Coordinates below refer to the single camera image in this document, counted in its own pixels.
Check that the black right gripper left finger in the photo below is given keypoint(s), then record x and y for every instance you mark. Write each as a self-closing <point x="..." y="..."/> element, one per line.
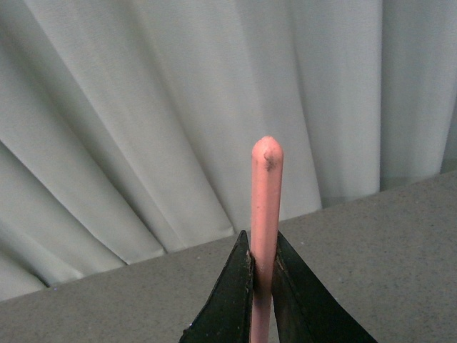
<point x="226" y="315"/>

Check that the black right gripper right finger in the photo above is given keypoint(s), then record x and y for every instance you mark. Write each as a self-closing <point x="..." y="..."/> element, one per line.
<point x="304" y="309"/>

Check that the pink chopstick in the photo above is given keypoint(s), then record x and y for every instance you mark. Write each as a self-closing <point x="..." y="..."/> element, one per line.
<point x="266" y="177"/>

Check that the white curtain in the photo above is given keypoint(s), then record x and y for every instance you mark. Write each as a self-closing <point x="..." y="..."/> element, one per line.
<point x="127" y="126"/>

